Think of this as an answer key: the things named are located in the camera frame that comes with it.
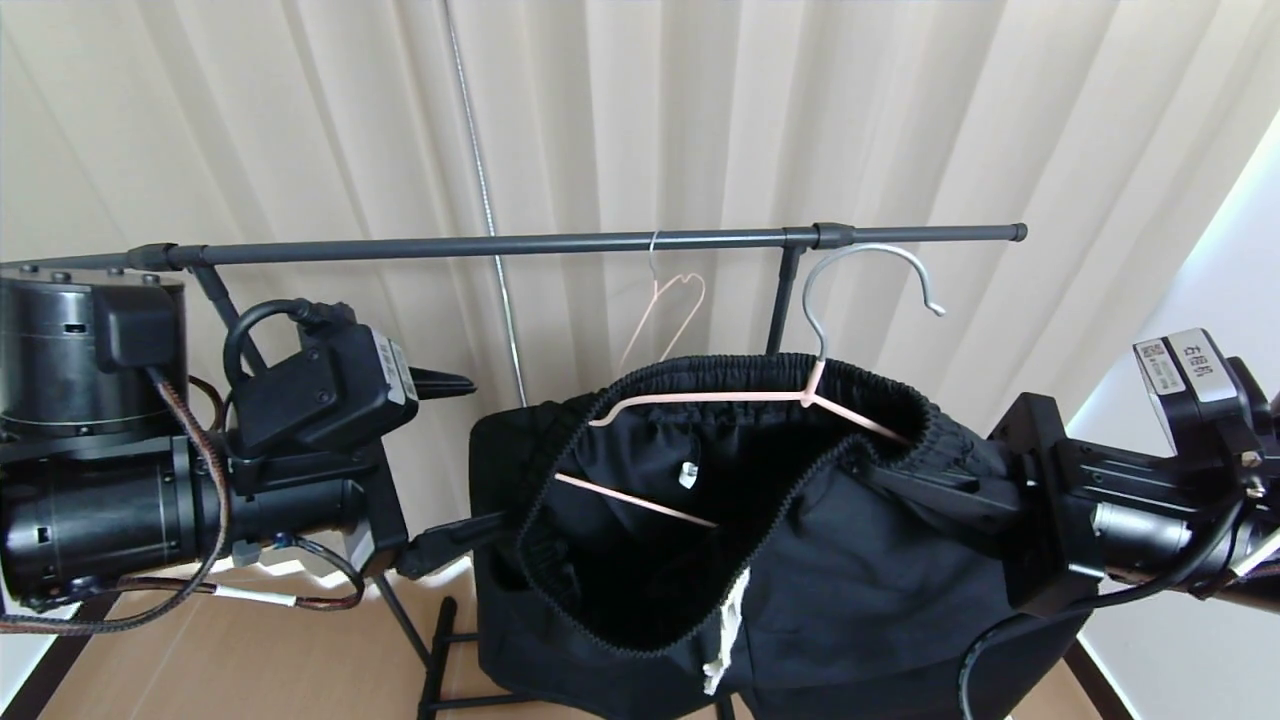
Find pink clothes hanger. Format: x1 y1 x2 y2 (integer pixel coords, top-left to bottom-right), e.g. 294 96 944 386
553 243 947 529
615 231 707 379

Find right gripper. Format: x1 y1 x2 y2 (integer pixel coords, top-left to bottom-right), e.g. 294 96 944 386
865 392 1243 617

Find black cable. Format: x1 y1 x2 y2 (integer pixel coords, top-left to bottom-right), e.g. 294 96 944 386
957 498 1246 720
221 297 353 401

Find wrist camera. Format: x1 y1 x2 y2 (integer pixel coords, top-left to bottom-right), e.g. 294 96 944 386
228 320 421 459
1133 328 1273 498

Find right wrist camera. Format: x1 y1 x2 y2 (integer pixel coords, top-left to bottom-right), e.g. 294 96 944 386
1133 328 1273 498

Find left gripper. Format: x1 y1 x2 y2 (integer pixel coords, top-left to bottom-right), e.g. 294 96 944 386
228 367 512 582

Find beige curtain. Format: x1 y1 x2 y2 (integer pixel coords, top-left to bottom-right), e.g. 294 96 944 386
0 0 1280 601

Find black clothes rack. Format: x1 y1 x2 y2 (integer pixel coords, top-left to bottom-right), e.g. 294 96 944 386
0 222 1029 720

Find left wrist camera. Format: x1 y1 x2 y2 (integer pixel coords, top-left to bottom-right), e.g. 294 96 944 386
228 320 421 459

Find black shorts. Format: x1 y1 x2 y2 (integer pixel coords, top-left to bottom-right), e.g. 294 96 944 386
468 352 1093 720

